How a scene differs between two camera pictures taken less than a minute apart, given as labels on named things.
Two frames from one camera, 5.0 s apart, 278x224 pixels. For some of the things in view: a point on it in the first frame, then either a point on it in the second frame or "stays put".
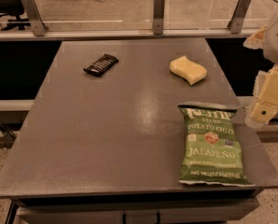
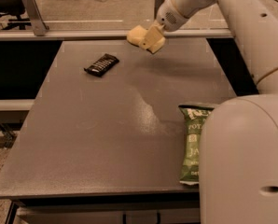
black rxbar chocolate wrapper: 102,65 stays put
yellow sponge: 189,71 to 136,35
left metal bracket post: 38,26 stays put
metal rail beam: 127,35 stays put
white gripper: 277,37 to 171,15
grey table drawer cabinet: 133,209 stays put
